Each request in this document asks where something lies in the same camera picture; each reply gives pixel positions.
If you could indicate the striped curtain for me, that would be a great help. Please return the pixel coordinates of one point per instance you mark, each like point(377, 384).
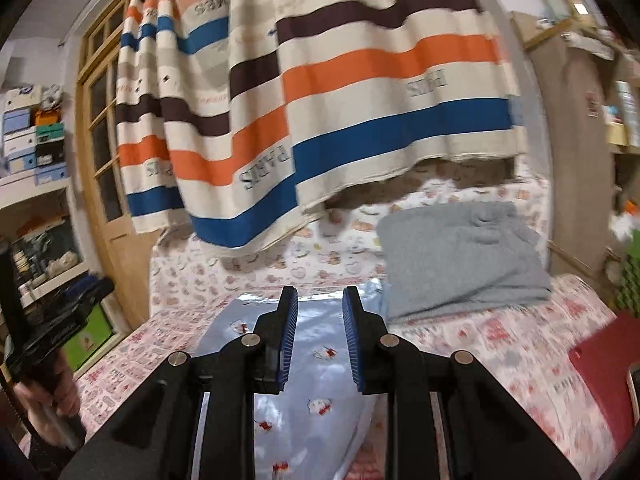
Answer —
point(350, 60)

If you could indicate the wooden glazed door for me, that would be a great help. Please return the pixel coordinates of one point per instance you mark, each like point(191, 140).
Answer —
point(120, 260)

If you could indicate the white shelf unit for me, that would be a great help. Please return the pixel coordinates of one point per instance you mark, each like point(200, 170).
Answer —
point(35, 192)

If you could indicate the printed bed sheet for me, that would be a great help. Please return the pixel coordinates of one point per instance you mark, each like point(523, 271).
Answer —
point(500, 360)

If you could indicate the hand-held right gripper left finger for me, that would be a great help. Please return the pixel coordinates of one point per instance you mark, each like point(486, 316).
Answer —
point(287, 330)

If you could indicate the light blue satin pants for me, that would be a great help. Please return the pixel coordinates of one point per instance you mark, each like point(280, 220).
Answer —
point(320, 355)

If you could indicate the cluttered wooden shelf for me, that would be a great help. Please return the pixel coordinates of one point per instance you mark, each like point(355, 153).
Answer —
point(622, 130)

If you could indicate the green crate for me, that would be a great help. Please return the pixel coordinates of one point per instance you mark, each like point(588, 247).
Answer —
point(631, 270)

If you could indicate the stack of shoe boxes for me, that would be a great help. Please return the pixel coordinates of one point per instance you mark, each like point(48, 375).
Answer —
point(30, 145)

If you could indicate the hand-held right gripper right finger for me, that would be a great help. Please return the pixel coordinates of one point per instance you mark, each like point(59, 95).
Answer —
point(352, 335)

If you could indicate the green storage bin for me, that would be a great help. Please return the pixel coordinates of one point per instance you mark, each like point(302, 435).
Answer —
point(92, 337)

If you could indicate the person's left hand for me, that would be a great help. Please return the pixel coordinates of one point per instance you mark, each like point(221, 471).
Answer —
point(67, 385)

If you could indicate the wooden cabinet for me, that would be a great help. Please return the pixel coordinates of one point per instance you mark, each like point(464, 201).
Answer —
point(565, 135)

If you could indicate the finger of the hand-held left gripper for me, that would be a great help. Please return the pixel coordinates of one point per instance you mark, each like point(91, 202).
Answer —
point(92, 290)

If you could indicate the red board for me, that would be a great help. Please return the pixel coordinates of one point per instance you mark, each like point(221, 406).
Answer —
point(605, 360)

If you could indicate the grey pants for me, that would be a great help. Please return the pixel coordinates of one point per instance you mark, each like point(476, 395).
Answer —
point(465, 260)

